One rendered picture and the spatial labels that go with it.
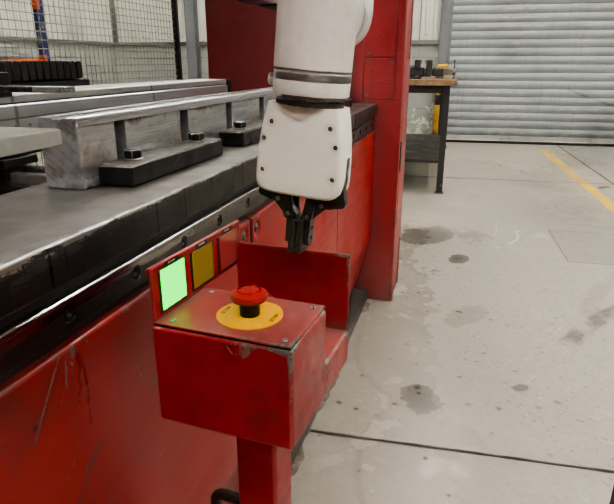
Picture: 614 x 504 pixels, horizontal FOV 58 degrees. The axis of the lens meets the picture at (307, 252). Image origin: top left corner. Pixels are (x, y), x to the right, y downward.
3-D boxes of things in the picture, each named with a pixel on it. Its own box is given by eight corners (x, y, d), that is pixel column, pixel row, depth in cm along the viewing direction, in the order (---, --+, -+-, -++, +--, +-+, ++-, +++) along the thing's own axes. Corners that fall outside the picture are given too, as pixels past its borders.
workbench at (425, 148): (448, 195, 457) (464, -6, 408) (357, 190, 472) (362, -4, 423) (444, 159, 623) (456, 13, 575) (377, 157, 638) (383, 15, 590)
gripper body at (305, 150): (253, 87, 59) (248, 191, 63) (345, 98, 55) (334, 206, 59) (281, 84, 65) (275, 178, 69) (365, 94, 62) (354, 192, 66)
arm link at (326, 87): (256, 66, 57) (255, 97, 58) (338, 75, 55) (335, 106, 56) (287, 66, 65) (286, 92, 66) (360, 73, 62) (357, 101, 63)
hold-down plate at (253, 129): (243, 146, 112) (243, 131, 112) (218, 145, 114) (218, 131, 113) (288, 130, 140) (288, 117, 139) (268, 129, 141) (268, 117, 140)
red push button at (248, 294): (259, 330, 58) (258, 298, 57) (224, 324, 59) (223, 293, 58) (274, 315, 61) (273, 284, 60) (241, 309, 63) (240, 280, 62)
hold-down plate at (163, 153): (133, 188, 76) (131, 166, 75) (99, 185, 77) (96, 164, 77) (223, 154, 103) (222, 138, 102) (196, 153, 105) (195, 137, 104)
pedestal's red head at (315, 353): (292, 452, 57) (291, 290, 51) (159, 419, 62) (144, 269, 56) (348, 359, 75) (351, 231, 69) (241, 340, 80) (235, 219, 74)
